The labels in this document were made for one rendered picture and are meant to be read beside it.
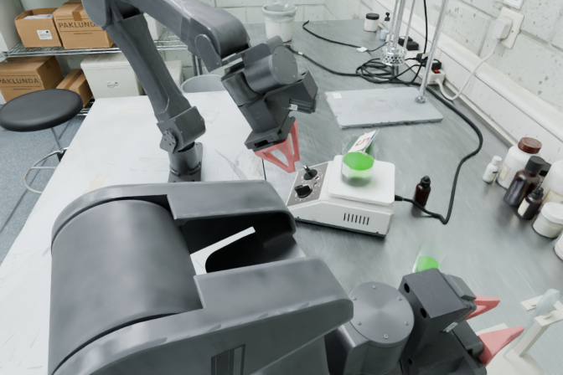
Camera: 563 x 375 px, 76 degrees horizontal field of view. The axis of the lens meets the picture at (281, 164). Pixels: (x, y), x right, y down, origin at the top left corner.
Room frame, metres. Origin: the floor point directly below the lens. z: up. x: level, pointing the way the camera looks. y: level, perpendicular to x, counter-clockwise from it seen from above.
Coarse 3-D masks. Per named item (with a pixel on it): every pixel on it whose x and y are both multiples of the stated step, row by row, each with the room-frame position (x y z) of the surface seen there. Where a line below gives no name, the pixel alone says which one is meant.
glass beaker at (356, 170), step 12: (360, 132) 0.56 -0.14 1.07; (348, 144) 0.54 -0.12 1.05; (360, 144) 0.55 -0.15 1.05; (372, 144) 0.53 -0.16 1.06; (348, 156) 0.50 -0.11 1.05; (360, 156) 0.49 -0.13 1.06; (372, 156) 0.50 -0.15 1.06; (348, 168) 0.50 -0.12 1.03; (360, 168) 0.49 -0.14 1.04; (372, 168) 0.50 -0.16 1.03; (348, 180) 0.50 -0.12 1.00; (360, 180) 0.49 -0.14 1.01
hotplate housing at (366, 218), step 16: (288, 208) 0.50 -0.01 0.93; (304, 208) 0.49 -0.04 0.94; (320, 208) 0.48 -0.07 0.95; (336, 208) 0.47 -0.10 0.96; (352, 208) 0.47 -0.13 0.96; (368, 208) 0.46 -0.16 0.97; (384, 208) 0.46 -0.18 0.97; (336, 224) 0.47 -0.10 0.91; (352, 224) 0.46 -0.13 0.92; (368, 224) 0.46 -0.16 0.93; (384, 224) 0.45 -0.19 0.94
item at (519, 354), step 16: (528, 304) 0.24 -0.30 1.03; (560, 304) 0.24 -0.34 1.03; (544, 320) 0.22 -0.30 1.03; (560, 320) 0.22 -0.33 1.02; (528, 336) 0.24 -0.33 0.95; (512, 352) 0.24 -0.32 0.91; (528, 352) 0.24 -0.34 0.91; (496, 368) 0.22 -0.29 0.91; (512, 368) 0.22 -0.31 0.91; (528, 368) 0.22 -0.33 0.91
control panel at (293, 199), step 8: (312, 168) 0.60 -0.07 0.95; (320, 168) 0.59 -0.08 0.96; (320, 176) 0.56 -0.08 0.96; (296, 184) 0.57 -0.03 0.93; (312, 184) 0.54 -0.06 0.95; (320, 184) 0.53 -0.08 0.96; (312, 192) 0.52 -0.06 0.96; (320, 192) 0.51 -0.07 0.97; (288, 200) 0.52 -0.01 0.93; (296, 200) 0.51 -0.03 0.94; (304, 200) 0.50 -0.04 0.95; (312, 200) 0.49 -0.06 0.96
